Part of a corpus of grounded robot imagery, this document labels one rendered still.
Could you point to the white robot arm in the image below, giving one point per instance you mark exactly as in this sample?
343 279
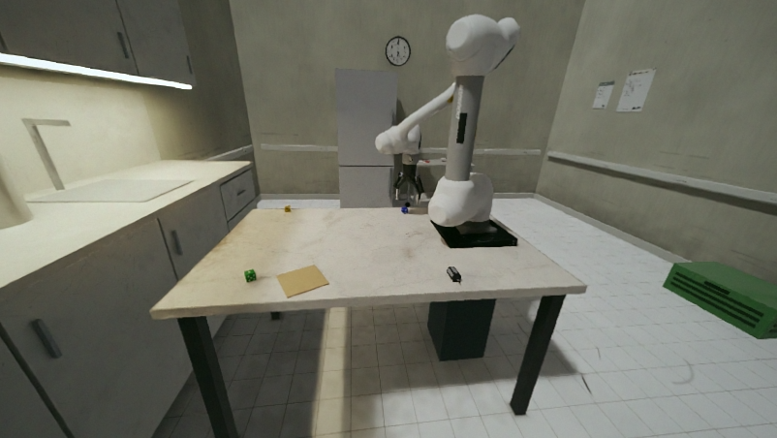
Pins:
472 43

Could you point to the green die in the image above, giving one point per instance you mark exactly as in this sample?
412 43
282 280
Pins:
250 275

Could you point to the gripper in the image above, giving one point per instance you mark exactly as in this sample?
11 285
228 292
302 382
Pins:
409 176

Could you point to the tan flat mat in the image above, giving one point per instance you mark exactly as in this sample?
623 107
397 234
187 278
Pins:
301 280

